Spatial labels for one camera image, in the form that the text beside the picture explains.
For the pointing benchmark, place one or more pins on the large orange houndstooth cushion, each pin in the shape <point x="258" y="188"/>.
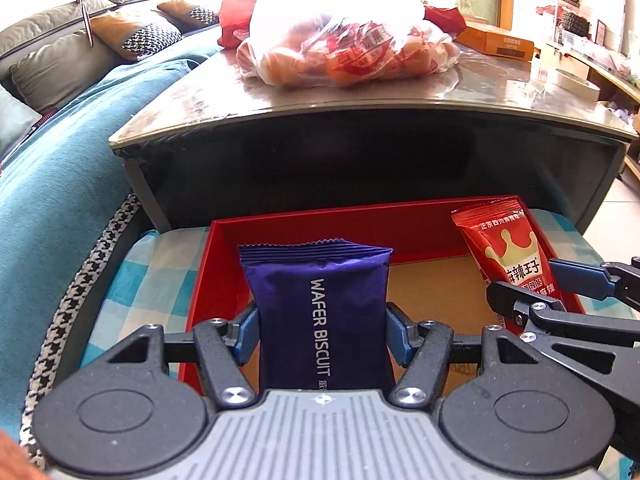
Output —
<point x="135" y="32"/>

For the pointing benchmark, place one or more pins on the red folded bag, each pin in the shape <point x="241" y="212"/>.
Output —
<point x="445" y="19"/>

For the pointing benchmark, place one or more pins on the red plastic bag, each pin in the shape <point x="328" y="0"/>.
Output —
<point x="235" y="10"/>

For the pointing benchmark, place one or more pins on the teal blanket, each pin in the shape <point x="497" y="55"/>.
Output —
<point x="75" y="170"/>

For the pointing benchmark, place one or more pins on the red crown print snack packet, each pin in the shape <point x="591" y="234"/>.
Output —
<point x="510" y="255"/>

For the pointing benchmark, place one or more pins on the orange cardboard box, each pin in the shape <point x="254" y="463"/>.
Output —
<point x="500" y="40"/>

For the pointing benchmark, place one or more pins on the slim metal stick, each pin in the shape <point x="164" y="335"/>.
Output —
<point x="86" y="20"/>

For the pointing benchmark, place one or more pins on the grey sofa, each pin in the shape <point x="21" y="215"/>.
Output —
<point x="45" y="55"/>

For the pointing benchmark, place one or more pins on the clear bag of sausages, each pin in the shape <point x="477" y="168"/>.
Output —
<point x="350" y="45"/>

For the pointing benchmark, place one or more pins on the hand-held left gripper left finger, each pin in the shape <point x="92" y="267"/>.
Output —
<point x="246" y="335"/>

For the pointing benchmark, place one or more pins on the purple wafer biscuit packet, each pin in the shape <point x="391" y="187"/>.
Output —
<point x="310" y="310"/>

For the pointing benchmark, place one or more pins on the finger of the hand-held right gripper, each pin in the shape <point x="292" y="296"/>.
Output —
<point x="575" y="277"/>
<point x="510" y="300"/>

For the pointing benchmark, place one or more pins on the wooden shelf unit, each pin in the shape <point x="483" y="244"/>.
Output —
<point x="600" y="60"/>

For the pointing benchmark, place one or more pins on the red cardboard box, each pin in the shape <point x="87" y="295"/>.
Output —
<point x="420" y="235"/>

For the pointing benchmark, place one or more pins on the grey coffee table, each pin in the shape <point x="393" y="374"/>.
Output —
<point x="350" y="115"/>

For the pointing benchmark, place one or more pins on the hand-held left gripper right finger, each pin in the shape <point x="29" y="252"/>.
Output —
<point x="397" y="335"/>

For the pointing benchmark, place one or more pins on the white tape roll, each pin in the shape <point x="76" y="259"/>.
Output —
<point x="572" y="84"/>

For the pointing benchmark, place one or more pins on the orange cloth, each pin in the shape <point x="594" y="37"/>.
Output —
<point x="17" y="460"/>

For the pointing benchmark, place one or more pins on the small orange houndstooth cushion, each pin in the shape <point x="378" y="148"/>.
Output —
<point x="192" y="12"/>

